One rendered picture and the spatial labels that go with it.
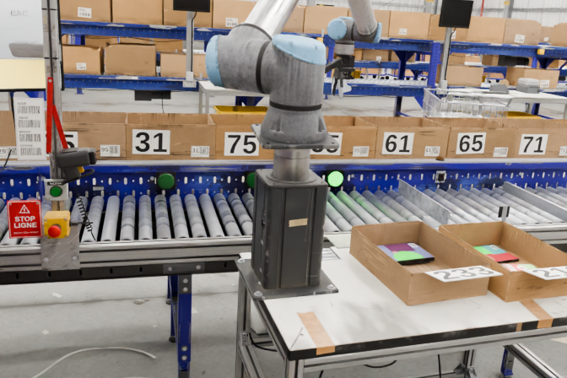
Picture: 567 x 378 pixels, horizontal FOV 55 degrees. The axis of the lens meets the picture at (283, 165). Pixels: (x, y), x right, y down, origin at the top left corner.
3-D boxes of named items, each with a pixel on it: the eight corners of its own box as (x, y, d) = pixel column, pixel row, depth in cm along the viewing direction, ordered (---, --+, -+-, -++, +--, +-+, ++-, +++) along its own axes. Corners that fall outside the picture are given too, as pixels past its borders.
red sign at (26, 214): (9, 238, 178) (6, 201, 174) (9, 237, 178) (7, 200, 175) (62, 236, 182) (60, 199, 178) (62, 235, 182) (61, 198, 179)
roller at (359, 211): (377, 241, 216) (379, 229, 215) (334, 199, 265) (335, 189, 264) (389, 240, 218) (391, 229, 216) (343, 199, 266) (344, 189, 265)
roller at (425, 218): (437, 239, 223) (438, 227, 222) (384, 198, 272) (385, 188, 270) (448, 238, 224) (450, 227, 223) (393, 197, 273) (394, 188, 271)
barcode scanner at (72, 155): (99, 180, 175) (94, 148, 172) (60, 186, 172) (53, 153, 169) (100, 175, 181) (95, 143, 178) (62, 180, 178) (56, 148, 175)
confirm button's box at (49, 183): (45, 202, 176) (44, 181, 174) (46, 198, 178) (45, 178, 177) (67, 201, 177) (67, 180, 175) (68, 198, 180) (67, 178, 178)
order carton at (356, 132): (297, 160, 260) (299, 126, 256) (282, 147, 288) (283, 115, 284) (374, 160, 270) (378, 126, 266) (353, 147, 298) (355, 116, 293)
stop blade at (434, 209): (445, 231, 227) (448, 210, 224) (396, 196, 270) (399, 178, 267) (447, 231, 227) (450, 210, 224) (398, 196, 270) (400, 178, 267)
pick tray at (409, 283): (407, 306, 157) (411, 274, 155) (348, 252, 192) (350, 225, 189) (488, 294, 167) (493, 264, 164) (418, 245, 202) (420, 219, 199)
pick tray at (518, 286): (504, 303, 163) (510, 272, 160) (434, 251, 198) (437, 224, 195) (580, 294, 171) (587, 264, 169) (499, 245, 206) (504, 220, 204)
